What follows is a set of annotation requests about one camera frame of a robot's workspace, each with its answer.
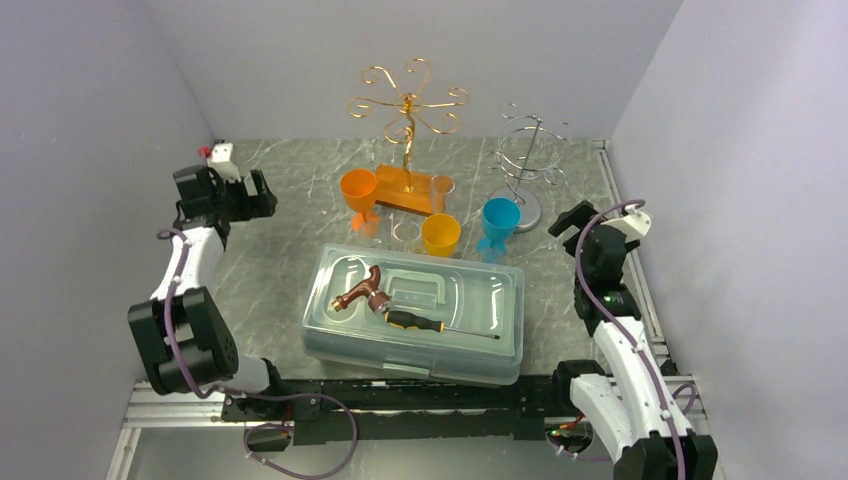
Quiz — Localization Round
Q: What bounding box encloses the orange plastic goblet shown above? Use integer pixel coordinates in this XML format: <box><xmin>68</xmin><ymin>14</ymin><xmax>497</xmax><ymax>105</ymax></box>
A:
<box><xmin>339</xmin><ymin>168</ymin><xmax>379</xmax><ymax>232</ymax></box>

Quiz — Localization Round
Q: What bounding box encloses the gold wire glass rack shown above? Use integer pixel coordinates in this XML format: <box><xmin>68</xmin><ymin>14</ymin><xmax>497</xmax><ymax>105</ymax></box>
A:
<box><xmin>347</xmin><ymin>58</ymin><xmax>470</xmax><ymax>216</ymax></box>

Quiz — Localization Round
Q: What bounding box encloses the clear plastic storage box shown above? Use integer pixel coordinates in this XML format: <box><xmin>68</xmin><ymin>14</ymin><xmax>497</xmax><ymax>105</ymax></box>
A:
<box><xmin>300</xmin><ymin>244</ymin><xmax>525</xmax><ymax>386</ymax></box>

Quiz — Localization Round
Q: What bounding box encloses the yellow plastic goblet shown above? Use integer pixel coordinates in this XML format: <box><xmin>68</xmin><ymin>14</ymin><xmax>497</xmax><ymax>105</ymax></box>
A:
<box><xmin>421</xmin><ymin>213</ymin><xmax>461</xmax><ymax>257</ymax></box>

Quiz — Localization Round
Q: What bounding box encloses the clear wine glass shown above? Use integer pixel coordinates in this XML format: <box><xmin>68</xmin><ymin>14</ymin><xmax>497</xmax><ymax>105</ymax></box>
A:
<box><xmin>391</xmin><ymin>221</ymin><xmax>423</xmax><ymax>254</ymax></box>

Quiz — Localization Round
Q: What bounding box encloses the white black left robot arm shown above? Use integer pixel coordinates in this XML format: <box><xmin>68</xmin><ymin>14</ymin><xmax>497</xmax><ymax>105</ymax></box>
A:
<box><xmin>127</xmin><ymin>166</ymin><xmax>288</xmax><ymax>420</ymax></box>

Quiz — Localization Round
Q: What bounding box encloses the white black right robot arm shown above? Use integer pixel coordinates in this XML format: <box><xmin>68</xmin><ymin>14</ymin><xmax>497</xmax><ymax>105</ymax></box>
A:
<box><xmin>548</xmin><ymin>200</ymin><xmax>718</xmax><ymax>479</ymax></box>

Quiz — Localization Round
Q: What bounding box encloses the clear small glass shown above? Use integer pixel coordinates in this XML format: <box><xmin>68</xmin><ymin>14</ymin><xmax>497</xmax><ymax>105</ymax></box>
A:
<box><xmin>356</xmin><ymin>218</ymin><xmax>382</xmax><ymax>248</ymax></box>

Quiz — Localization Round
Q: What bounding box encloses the clear pink tinted glass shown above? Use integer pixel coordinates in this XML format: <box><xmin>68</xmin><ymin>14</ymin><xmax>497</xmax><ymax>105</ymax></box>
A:
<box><xmin>429</xmin><ymin>175</ymin><xmax>455</xmax><ymax>214</ymax></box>

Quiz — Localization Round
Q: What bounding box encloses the blue plastic goblet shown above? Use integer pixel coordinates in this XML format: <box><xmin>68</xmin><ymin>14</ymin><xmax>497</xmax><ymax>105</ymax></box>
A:
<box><xmin>476</xmin><ymin>197</ymin><xmax>521</xmax><ymax>263</ymax></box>

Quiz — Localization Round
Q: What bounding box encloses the brown bronze faucet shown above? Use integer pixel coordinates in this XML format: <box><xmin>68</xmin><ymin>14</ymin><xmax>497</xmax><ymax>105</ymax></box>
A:
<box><xmin>329</xmin><ymin>265</ymin><xmax>392</xmax><ymax>315</ymax></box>

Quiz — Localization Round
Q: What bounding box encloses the black yellow screwdriver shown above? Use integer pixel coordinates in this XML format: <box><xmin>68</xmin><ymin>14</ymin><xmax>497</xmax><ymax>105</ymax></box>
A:
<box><xmin>384</xmin><ymin>310</ymin><xmax>501</xmax><ymax>340</ymax></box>

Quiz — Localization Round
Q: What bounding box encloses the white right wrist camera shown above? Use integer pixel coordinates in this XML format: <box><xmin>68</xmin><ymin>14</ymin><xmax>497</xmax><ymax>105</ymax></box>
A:
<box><xmin>602</xmin><ymin>205</ymin><xmax>653</xmax><ymax>243</ymax></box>

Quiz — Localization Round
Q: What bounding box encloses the chrome wire glass rack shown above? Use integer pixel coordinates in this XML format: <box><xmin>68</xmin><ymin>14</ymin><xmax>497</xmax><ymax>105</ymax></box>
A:
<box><xmin>481</xmin><ymin>102</ymin><xmax>568</xmax><ymax>233</ymax></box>

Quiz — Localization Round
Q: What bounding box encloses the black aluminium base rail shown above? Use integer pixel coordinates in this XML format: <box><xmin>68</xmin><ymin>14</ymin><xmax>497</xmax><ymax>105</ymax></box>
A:
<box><xmin>124</xmin><ymin>360</ymin><xmax>602</xmax><ymax>453</ymax></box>

